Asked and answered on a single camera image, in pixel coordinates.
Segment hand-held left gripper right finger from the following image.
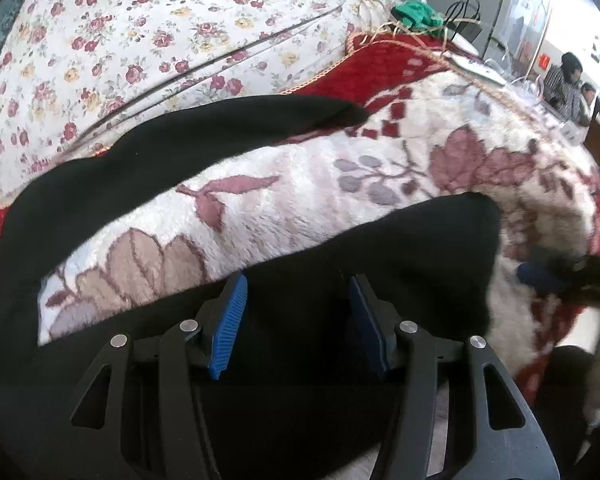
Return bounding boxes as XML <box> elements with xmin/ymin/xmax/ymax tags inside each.
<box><xmin>349</xmin><ymin>274</ymin><xmax>562</xmax><ymax>480</ymax></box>

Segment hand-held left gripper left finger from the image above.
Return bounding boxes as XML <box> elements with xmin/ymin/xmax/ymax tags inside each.
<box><xmin>45</xmin><ymin>272</ymin><xmax>249</xmax><ymax>480</ymax></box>

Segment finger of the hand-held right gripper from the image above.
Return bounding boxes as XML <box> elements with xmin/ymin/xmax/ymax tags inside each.
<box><xmin>516</xmin><ymin>257</ymin><xmax>588</xmax><ymax>301</ymax></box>

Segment black pants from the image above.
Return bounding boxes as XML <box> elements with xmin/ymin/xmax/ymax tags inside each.
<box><xmin>0</xmin><ymin>94</ymin><xmax>503</xmax><ymax>480</ymax></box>

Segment red floral plush blanket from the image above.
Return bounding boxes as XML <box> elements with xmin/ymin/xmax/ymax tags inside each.
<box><xmin>0</xmin><ymin>32</ymin><xmax>600</xmax><ymax>411</ymax></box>

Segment white flat device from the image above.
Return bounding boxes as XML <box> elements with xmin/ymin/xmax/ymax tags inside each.
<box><xmin>450</xmin><ymin>55</ymin><xmax>507</xmax><ymax>86</ymax></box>

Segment black bag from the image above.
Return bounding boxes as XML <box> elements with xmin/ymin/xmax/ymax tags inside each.
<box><xmin>442</xmin><ymin>0</ymin><xmax>483</xmax><ymax>43</ymax></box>

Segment grey cabinet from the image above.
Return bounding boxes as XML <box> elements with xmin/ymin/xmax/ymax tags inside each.
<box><xmin>480</xmin><ymin>0</ymin><xmax>556</xmax><ymax>61</ymax></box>

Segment green cloth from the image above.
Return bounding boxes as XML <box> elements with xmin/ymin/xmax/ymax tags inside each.
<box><xmin>391</xmin><ymin>1</ymin><xmax>443</xmax><ymax>28</ymax></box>

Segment white rose-print quilt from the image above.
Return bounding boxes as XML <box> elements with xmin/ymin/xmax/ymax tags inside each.
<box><xmin>0</xmin><ymin>0</ymin><xmax>428</xmax><ymax>211</ymax></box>

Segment grey cable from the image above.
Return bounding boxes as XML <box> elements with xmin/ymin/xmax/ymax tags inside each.
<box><xmin>70</xmin><ymin>6</ymin><xmax>343</xmax><ymax>148</ymax></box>

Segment tan raffia strings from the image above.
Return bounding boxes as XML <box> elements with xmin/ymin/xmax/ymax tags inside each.
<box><xmin>355</xmin><ymin>0</ymin><xmax>461</xmax><ymax>56</ymax></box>

